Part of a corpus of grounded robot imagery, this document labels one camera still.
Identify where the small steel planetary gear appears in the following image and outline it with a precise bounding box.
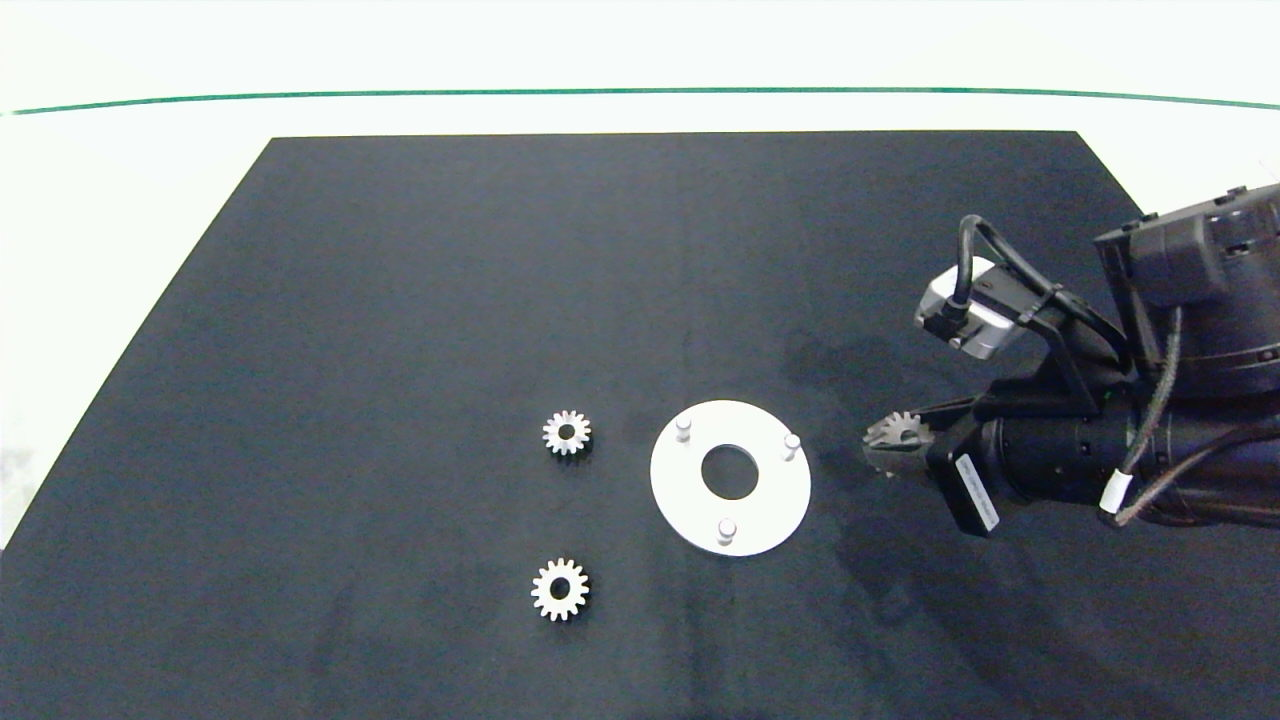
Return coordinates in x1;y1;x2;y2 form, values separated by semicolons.
531;558;591;622
863;411;936;471
542;410;593;457

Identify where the round white carrier plate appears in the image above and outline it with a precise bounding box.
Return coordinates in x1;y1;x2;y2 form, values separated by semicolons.
650;400;812;557

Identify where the dark rectangular work mat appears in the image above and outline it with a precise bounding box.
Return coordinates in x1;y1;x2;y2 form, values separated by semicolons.
0;130;1280;720

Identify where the braided cable, white tag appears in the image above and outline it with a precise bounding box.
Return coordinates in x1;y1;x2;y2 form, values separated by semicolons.
1100;305;1280;529

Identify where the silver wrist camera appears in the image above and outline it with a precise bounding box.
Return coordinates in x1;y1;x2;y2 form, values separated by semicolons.
914;257;1046;361

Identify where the black camera cable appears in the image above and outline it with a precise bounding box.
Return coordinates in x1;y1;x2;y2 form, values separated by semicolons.
940;214;1136;366

